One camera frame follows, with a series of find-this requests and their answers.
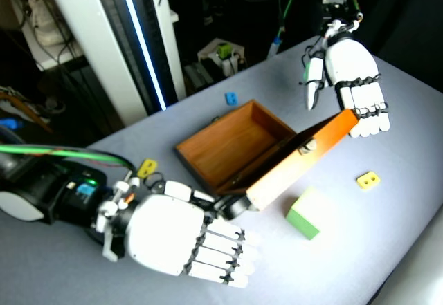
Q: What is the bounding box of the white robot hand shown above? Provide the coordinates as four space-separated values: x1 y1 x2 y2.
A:
126 179 260 289
299 37 391 139

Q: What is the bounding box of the wooden box lid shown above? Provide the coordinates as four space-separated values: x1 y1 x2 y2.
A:
213 108 361 212

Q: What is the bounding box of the wooden box base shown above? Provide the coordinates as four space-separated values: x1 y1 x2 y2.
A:
174 99 298 195

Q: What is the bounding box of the yellow block with two holes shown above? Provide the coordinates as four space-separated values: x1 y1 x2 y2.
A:
137 159 159 178
356 171 381 191

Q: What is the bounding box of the green rectangular block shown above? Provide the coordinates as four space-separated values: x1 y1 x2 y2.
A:
285 185 335 241

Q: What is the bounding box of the grey table cloth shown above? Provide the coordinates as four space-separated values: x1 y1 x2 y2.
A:
0 35 443 305

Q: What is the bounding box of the white column with blue light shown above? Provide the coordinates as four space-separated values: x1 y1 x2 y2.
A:
41 0 188 126

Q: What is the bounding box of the white plastic container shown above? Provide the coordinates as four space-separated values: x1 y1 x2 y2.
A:
26 0 75 48

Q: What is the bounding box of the hanging green cable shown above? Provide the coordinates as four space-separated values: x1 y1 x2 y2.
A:
268 0 300 60

